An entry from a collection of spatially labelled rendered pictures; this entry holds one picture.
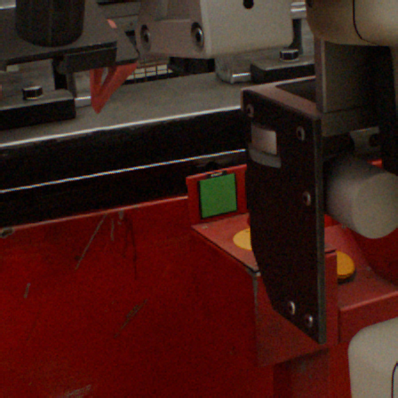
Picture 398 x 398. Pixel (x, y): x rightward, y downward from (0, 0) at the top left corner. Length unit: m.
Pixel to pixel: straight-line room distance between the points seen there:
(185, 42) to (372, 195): 0.19
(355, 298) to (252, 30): 0.72
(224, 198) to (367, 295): 0.20
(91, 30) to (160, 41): 0.31
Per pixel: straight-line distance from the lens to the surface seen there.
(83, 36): 0.88
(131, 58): 0.89
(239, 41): 0.53
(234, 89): 1.47
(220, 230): 1.23
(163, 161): 1.37
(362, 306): 1.21
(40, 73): 1.42
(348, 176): 0.68
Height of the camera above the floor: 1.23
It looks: 20 degrees down
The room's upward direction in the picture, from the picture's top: 4 degrees counter-clockwise
